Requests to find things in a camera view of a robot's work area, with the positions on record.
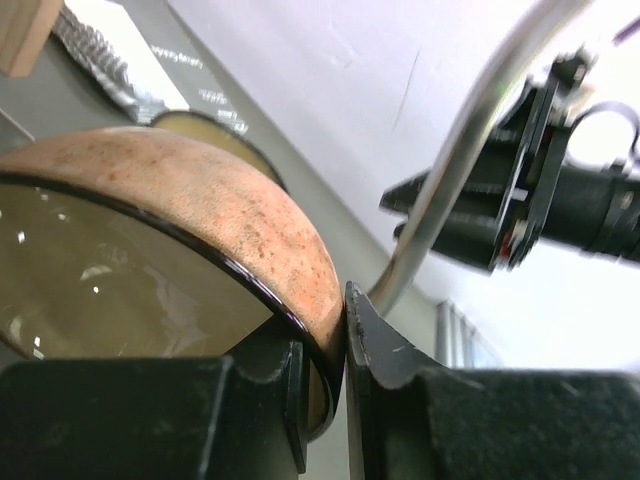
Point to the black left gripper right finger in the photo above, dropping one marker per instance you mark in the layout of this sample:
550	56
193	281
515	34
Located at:
410	417

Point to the pink speckled bowl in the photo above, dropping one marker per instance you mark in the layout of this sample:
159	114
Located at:
137	242

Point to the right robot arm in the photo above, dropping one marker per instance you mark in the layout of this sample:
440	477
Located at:
411	417

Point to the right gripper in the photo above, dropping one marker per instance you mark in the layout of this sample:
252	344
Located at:
520	189

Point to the wooden shelf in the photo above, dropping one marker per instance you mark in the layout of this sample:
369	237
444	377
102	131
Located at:
25	28

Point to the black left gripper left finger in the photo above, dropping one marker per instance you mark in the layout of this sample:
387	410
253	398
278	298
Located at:
238	416

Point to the aluminium frame rail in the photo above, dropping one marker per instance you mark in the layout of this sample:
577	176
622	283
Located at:
458	342

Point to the grey booklet in plastic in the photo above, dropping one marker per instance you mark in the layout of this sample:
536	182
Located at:
143	60

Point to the small teal blue bowl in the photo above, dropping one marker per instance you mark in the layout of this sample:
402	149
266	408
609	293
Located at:
197	126

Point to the steel two-tier dish rack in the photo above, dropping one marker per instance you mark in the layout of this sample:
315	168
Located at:
450	175

